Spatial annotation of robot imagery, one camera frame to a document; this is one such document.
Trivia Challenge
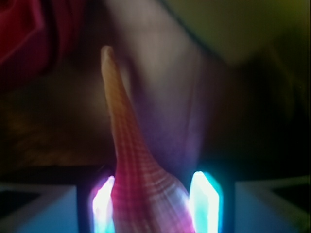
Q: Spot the red crumpled cloth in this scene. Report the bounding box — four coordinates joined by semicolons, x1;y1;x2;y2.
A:
0;0;86;82

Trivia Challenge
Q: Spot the brown pointed shell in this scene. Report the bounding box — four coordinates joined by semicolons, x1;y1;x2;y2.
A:
101;46;195;233

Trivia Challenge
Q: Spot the brown paper bag tray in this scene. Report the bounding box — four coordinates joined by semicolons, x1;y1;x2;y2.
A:
0;0;311;185

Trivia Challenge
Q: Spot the illuminated gripper left finger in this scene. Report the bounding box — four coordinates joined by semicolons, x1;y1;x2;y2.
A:
91;176;115;233

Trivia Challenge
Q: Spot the illuminated gripper right finger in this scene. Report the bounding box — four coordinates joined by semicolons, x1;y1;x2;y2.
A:
189;171;223;233

